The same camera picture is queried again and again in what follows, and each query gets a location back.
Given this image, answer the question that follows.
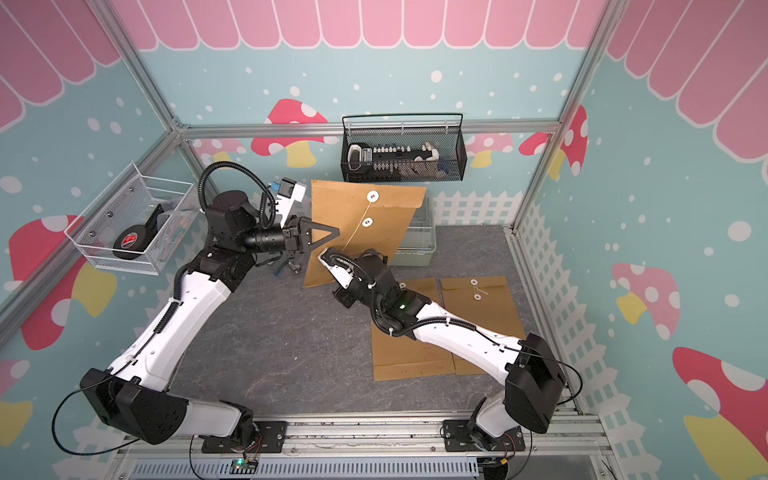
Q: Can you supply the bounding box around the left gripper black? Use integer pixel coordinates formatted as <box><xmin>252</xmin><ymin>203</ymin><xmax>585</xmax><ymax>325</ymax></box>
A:
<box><xmin>239</xmin><ymin>215</ymin><xmax>339</xmax><ymax>261</ymax></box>

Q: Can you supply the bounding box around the bag closure string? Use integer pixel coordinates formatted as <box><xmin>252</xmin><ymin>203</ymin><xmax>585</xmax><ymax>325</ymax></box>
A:
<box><xmin>338</xmin><ymin>191</ymin><xmax>376</xmax><ymax>256</ymax></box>

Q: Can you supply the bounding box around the brown file bag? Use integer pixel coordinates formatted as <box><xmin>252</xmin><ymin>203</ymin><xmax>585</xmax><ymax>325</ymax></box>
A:
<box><xmin>370</xmin><ymin>277</ymin><xmax>457</xmax><ymax>382</ymax></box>
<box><xmin>436</xmin><ymin>276</ymin><xmax>526</xmax><ymax>376</ymax></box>
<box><xmin>311</xmin><ymin>180</ymin><xmax>426</xmax><ymax>257</ymax></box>

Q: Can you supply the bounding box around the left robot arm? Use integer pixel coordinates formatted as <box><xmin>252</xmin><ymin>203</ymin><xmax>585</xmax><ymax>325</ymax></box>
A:
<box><xmin>78</xmin><ymin>161</ymin><xmax>340</xmax><ymax>453</ymax></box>

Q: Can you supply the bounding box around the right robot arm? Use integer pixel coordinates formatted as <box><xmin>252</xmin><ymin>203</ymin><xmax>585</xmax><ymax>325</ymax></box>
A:
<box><xmin>319</xmin><ymin>248</ymin><xmax>567</xmax><ymax>450</ymax></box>

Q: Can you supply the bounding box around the clear plastic storage box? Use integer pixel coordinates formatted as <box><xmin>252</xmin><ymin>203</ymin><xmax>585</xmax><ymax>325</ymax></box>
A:
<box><xmin>389</xmin><ymin>197</ymin><xmax>436</xmax><ymax>267</ymax></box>

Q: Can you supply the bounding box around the black power strip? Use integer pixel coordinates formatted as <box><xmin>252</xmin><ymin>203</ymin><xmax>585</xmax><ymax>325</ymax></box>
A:
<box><xmin>341</xmin><ymin>144</ymin><xmax>440</xmax><ymax>183</ymax></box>

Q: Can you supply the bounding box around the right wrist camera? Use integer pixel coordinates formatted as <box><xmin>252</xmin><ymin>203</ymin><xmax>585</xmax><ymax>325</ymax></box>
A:
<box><xmin>319</xmin><ymin>248</ymin><xmax>355</xmax><ymax>289</ymax></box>

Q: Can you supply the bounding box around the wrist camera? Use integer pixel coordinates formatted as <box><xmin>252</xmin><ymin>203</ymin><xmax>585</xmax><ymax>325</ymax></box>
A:
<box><xmin>319</xmin><ymin>248</ymin><xmax>355</xmax><ymax>289</ymax></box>
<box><xmin>270</xmin><ymin>178</ymin><xmax>307</xmax><ymax>227</ymax></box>

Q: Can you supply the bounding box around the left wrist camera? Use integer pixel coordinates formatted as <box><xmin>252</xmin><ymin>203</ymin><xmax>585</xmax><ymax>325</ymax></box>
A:
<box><xmin>270</xmin><ymin>178</ymin><xmax>307</xmax><ymax>227</ymax></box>

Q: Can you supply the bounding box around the black wire mesh basket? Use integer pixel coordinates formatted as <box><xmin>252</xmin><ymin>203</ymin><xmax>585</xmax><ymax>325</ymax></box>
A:
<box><xmin>340</xmin><ymin>113</ymin><xmax>467</xmax><ymax>183</ymax></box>

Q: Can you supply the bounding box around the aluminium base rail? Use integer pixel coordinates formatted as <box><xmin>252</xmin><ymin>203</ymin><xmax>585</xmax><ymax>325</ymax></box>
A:
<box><xmin>106</xmin><ymin>409</ymin><xmax>623</xmax><ymax>479</ymax></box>

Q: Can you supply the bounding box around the white wire mesh basket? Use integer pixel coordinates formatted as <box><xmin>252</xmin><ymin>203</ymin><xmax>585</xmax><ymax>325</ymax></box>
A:
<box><xmin>64</xmin><ymin>164</ymin><xmax>199</xmax><ymax>276</ymax></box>

